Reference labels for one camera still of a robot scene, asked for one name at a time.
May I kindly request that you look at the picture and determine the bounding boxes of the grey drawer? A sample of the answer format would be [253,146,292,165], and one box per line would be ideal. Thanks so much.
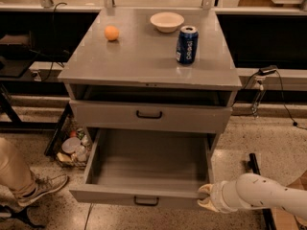
[70,100,232,133]
[70,128,213,209]

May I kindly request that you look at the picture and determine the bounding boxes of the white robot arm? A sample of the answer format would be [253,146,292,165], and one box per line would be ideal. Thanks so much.
[198,173,307,220]

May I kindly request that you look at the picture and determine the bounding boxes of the grey top drawer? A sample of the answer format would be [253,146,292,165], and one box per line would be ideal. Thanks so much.
[70,100,232,133]

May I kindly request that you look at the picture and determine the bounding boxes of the grey drawer cabinet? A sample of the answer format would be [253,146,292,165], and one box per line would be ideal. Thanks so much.
[59,8,241,147]

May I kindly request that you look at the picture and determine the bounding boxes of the black metal bar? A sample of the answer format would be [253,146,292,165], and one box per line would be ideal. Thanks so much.
[248,153,276,230]

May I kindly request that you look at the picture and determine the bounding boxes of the cardboard box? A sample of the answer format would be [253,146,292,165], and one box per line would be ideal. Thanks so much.
[272,172,307,230]

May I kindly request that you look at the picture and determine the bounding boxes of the black power adapter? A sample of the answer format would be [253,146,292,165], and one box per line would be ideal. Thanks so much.
[258,65,277,76]

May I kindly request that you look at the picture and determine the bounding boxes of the blue Pepsi can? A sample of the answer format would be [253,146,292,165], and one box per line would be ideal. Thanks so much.
[176,26,199,65]

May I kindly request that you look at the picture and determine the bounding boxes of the grey sneaker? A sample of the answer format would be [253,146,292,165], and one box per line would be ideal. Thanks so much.
[17,174,69,207]

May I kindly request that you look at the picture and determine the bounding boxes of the white bowl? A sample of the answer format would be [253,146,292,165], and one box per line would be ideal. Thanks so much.
[150,12,184,34]

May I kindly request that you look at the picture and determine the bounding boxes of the orange fruit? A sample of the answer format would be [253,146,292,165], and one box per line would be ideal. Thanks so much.
[105,26,119,41]

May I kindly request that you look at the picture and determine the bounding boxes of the person's leg beige trousers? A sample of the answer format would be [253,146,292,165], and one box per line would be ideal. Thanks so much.
[0,138,36,199]

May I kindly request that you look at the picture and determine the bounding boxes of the black adapter cable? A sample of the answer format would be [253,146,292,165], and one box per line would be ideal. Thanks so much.
[274,70,307,131]

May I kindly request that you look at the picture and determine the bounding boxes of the black floor cable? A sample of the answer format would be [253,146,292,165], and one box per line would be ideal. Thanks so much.
[83,203,95,230]

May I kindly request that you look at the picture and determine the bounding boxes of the wire basket of items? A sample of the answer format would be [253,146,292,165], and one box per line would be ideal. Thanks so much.
[54,118,92,169]

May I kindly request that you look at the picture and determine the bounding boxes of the black table leg frame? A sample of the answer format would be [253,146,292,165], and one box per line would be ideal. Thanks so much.
[0,81,71,156]

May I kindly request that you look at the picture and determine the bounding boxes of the black wall cable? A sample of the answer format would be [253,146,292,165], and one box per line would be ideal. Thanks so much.
[28,2,73,82]

